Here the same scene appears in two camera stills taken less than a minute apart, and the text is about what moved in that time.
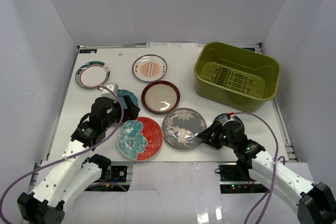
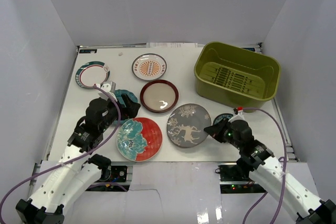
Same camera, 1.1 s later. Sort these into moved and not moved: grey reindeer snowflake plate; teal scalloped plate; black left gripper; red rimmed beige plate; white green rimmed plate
Moved: grey reindeer snowflake plate
Not moved: black left gripper; red rimmed beige plate; white green rimmed plate; teal scalloped plate
